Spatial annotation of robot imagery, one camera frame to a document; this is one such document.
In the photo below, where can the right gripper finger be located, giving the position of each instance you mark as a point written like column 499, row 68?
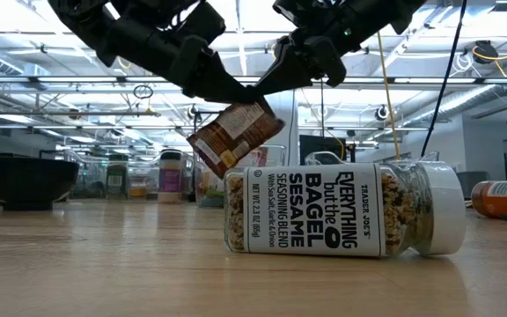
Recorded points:
column 330, row 61
column 280, row 70

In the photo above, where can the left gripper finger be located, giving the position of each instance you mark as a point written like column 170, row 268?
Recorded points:
column 218, row 83

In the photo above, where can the orange candy bar wrapper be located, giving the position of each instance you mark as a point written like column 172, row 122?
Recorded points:
column 236, row 136

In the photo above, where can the purple label jar black lid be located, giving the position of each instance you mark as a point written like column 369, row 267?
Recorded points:
column 171, row 178

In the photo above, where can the green lid spice jar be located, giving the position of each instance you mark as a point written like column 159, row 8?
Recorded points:
column 117, row 178

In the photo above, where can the orange spice bottle black cap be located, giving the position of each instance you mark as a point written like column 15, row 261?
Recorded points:
column 500, row 202

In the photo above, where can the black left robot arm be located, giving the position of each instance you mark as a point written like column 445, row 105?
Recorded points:
column 82, row 22

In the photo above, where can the round ceiling fixture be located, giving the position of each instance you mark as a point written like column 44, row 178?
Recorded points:
column 381, row 112

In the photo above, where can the clear plastic bin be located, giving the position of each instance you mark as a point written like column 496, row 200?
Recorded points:
column 90, row 176
column 275, row 154
column 313, row 155

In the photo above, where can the black flat monitor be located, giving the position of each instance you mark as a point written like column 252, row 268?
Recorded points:
column 321, row 147

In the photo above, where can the red and black bowl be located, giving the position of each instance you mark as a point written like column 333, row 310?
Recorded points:
column 24, row 180

